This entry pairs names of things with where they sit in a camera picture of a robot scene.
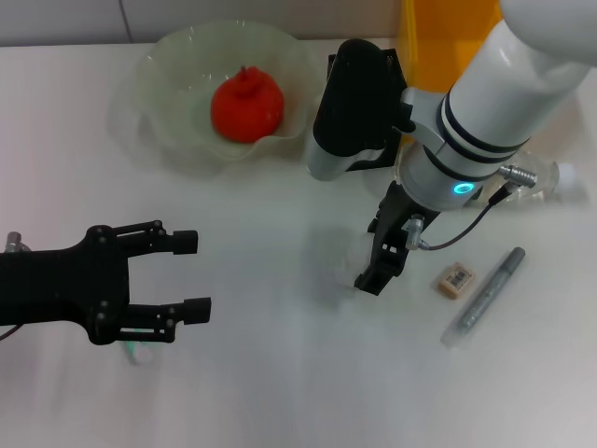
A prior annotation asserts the translucent wavy glass fruit bowl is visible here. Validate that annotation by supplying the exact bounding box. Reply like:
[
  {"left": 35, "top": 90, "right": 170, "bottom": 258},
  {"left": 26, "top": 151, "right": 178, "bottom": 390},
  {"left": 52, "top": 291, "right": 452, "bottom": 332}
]
[{"left": 134, "top": 19, "right": 321, "bottom": 162}]

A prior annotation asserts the green pen with white cap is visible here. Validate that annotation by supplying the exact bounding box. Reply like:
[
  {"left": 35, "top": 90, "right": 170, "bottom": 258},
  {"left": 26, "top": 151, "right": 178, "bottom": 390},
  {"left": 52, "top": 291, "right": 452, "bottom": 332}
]
[{"left": 123, "top": 340, "right": 156, "bottom": 368}]

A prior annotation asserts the left gripper cable with connectors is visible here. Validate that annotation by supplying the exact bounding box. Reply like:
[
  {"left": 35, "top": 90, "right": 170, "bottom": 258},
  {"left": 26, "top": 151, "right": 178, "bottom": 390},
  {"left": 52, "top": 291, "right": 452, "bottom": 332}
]
[{"left": 0, "top": 231, "right": 30, "bottom": 342}]

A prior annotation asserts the clear green-labelled water bottle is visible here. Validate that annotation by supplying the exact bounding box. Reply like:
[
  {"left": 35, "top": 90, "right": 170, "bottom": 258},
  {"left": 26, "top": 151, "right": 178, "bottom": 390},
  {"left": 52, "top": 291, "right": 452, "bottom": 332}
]
[{"left": 395, "top": 147, "right": 588, "bottom": 206}]

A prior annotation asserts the gripper cable with connectors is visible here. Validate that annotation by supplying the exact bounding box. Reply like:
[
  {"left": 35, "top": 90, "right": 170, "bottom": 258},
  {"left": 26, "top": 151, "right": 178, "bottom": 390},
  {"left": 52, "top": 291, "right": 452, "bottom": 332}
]
[
  {"left": 0, "top": 231, "right": 30, "bottom": 342},
  {"left": 403, "top": 162, "right": 538, "bottom": 254}
]

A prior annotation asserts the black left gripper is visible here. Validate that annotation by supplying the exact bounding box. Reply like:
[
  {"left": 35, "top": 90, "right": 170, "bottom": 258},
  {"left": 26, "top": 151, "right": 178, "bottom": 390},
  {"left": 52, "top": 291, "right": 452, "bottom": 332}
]
[{"left": 0, "top": 218, "right": 214, "bottom": 346}]

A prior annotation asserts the black mesh pen holder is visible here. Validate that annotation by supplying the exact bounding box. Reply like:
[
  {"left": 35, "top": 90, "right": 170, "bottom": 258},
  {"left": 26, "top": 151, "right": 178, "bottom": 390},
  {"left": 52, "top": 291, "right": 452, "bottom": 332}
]
[{"left": 327, "top": 46, "right": 411, "bottom": 173}]

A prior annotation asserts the grey marker pen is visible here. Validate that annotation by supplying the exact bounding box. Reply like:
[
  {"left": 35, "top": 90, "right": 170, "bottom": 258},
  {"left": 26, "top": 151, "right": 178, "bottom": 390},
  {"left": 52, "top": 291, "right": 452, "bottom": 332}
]
[{"left": 440, "top": 245, "right": 527, "bottom": 349}]

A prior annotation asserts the orange fruit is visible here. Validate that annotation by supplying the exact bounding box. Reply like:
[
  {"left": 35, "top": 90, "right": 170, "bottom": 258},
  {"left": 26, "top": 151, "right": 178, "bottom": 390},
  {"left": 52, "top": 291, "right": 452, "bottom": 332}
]
[{"left": 210, "top": 65, "right": 285, "bottom": 144}]

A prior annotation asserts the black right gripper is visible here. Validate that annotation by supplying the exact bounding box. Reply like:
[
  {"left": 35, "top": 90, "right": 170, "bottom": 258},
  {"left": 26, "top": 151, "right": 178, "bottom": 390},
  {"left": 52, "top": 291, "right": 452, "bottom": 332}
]
[{"left": 353, "top": 181, "right": 442, "bottom": 297}]

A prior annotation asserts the beige eraser with barcode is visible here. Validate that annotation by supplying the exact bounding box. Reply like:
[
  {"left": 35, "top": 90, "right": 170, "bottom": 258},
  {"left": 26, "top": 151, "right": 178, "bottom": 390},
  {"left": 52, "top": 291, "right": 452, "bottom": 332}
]
[{"left": 437, "top": 262, "right": 478, "bottom": 298}]

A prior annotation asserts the right gripper cable with connectors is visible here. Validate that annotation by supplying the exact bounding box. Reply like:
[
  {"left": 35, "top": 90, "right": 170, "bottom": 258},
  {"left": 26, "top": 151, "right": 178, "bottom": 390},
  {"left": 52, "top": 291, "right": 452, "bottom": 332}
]
[{"left": 403, "top": 162, "right": 538, "bottom": 254}]

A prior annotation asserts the yellow plastic bin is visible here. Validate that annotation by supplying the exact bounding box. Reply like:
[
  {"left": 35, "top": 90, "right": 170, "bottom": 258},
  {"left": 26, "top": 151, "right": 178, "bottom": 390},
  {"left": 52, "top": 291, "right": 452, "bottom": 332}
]
[{"left": 398, "top": 0, "right": 507, "bottom": 146}]

